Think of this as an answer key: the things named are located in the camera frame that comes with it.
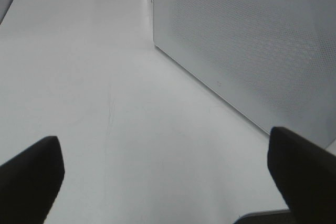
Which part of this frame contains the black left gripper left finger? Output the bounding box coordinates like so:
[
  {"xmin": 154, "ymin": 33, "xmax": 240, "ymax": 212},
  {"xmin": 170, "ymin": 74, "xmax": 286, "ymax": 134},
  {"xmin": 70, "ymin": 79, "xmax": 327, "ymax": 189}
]
[{"xmin": 1, "ymin": 136, "xmax": 65, "ymax": 223}]

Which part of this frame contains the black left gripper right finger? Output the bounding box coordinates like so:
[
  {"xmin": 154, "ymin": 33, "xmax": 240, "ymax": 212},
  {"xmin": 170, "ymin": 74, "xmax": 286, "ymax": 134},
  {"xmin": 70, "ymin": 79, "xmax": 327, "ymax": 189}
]
[{"xmin": 267, "ymin": 127, "xmax": 335, "ymax": 223}]

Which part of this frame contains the white microwave door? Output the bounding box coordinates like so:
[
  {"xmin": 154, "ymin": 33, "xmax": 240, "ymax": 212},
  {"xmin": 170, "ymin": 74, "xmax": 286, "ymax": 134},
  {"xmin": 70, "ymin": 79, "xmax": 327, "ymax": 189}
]
[{"xmin": 153, "ymin": 0, "xmax": 335, "ymax": 148}]

